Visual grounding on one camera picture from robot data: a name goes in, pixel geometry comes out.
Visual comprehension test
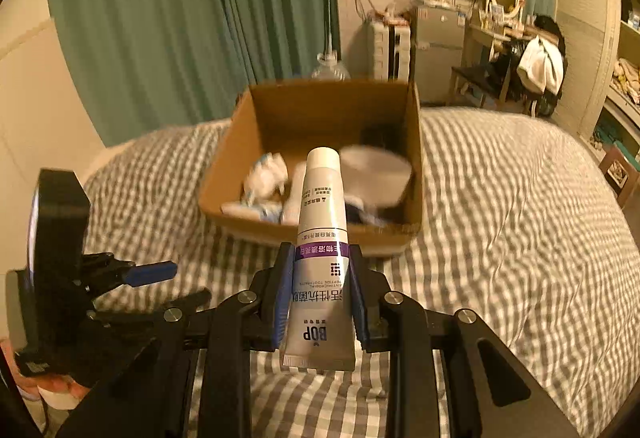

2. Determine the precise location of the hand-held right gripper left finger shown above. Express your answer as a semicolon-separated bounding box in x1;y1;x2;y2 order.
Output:
57;242;296;438

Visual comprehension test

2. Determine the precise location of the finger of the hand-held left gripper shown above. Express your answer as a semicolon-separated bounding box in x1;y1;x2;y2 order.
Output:
82;253;179;299
92;289;214;335

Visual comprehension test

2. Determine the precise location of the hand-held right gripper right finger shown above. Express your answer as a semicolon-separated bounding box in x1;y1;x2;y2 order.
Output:
347;243;581;438

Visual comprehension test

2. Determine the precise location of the white toothpaste tube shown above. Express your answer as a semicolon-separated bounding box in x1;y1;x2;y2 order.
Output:
281;147;357;373

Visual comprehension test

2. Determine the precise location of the white sock grey cuff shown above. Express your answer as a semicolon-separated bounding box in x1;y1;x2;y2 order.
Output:
220;162;307;226

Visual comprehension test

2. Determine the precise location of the white tape ring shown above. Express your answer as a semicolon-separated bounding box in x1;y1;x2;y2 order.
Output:
340;144;415;215

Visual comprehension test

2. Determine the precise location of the white cloth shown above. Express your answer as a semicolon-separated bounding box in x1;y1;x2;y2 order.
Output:
242;152;291;206

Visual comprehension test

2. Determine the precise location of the brown cardboard box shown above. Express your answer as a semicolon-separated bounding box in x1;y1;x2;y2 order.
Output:
197;78;425;259

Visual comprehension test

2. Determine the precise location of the person's left hand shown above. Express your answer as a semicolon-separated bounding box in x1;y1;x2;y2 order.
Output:
17;374;90;413

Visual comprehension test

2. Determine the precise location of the green checkered blanket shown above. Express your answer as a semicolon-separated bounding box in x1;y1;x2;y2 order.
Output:
82;106;640;438

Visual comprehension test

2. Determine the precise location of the large water bottle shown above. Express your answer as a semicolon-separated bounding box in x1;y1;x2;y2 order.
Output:
311;52;351;80

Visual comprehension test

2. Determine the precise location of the white suitcase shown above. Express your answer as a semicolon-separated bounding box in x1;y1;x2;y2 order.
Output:
367;21;396;82

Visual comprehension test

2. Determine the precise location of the black seat chair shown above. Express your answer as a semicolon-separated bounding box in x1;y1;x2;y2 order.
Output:
450;66;512;107

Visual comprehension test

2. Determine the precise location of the grey fridge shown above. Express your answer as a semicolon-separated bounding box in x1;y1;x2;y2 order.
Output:
412;3;469;104

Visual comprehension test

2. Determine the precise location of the small wooden stool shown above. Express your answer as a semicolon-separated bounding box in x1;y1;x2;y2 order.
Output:
597;143;640;210

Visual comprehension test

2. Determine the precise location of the white dressing table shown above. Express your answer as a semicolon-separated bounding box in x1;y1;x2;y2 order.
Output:
450;16;539;115

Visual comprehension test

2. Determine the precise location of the white towel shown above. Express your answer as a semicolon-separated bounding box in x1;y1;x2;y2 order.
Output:
517;36;564;94

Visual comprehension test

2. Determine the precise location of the black jacket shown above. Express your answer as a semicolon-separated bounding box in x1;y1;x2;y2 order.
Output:
534;15;569;69

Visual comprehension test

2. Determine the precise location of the pile of clothes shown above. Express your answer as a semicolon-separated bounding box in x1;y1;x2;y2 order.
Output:
612;58;640;102

